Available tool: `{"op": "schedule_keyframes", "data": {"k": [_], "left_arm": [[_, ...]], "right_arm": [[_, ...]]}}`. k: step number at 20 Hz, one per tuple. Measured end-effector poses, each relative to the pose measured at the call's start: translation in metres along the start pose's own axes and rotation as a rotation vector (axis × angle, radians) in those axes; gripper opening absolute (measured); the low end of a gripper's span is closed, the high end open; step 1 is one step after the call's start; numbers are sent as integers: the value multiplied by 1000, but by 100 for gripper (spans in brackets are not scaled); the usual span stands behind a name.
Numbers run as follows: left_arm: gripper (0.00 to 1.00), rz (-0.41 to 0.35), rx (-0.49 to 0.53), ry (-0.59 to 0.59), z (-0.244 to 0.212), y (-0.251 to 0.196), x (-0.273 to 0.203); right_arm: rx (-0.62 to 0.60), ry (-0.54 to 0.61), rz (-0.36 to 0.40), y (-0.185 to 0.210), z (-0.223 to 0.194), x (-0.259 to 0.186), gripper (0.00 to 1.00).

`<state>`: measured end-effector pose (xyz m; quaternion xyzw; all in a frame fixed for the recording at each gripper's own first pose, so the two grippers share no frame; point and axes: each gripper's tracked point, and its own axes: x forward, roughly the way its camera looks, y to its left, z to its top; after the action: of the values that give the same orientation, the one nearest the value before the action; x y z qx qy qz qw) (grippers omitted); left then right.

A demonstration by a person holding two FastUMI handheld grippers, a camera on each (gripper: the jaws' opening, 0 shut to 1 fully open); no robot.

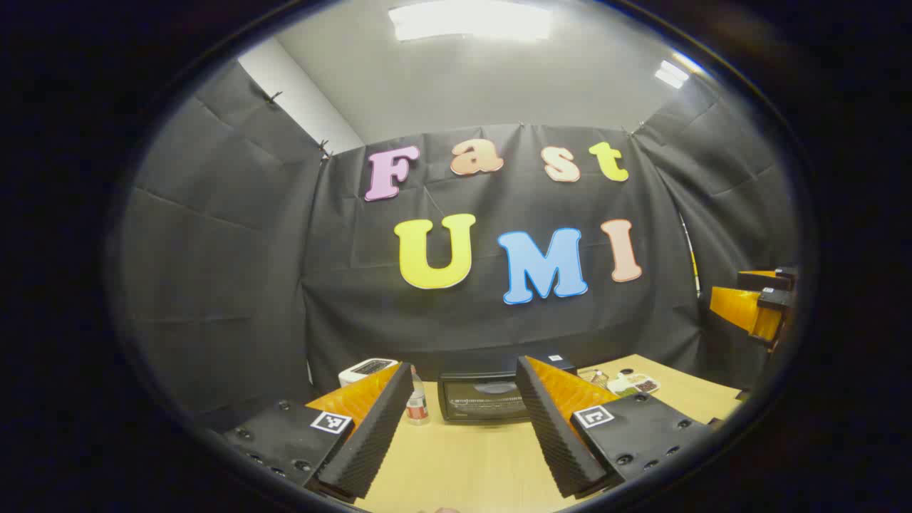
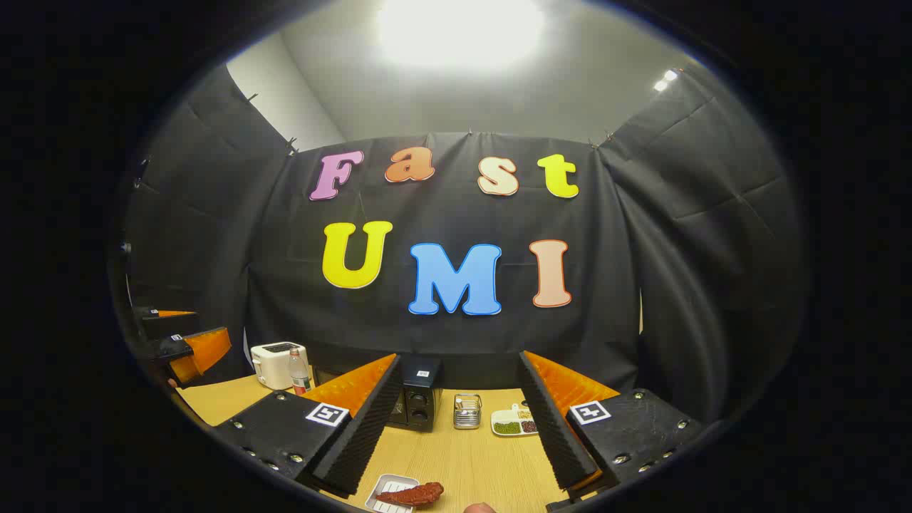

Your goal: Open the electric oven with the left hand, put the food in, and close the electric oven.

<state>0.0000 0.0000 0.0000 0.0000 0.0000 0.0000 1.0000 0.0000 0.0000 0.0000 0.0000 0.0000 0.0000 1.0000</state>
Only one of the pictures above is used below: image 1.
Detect small ceiling light panel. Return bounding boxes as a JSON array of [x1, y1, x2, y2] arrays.
[[654, 59, 690, 90]]

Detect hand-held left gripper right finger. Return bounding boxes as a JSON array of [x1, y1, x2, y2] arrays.
[[514, 355, 713, 499]]

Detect large ceiling light panel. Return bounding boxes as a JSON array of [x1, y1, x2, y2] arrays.
[[388, 2, 553, 42]]

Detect white toaster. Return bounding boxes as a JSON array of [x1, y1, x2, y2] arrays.
[[338, 358, 400, 389]]

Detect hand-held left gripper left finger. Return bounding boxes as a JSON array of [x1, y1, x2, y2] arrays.
[[217, 361, 414, 499]]

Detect white divided dish with beans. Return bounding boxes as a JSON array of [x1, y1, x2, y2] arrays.
[[606, 368, 661, 398]]

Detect clear plastic water bottle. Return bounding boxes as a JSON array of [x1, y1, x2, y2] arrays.
[[406, 365, 430, 426]]

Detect black backdrop cloth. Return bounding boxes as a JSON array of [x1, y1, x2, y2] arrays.
[[107, 61, 802, 428]]

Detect black electric oven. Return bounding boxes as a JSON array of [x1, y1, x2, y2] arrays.
[[437, 353, 578, 426]]

